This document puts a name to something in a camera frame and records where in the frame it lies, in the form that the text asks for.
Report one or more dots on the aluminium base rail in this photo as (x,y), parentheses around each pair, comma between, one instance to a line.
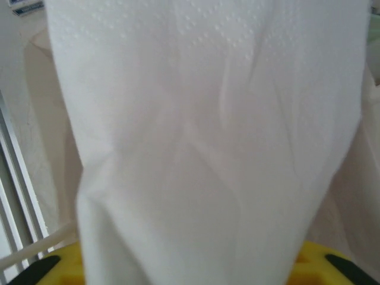
(20,178)

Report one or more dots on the single white paper napkin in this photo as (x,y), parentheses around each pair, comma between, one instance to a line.
(207,133)

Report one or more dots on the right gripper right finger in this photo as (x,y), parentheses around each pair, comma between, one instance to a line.
(314,267)

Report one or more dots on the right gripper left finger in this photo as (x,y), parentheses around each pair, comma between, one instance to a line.
(68,267)

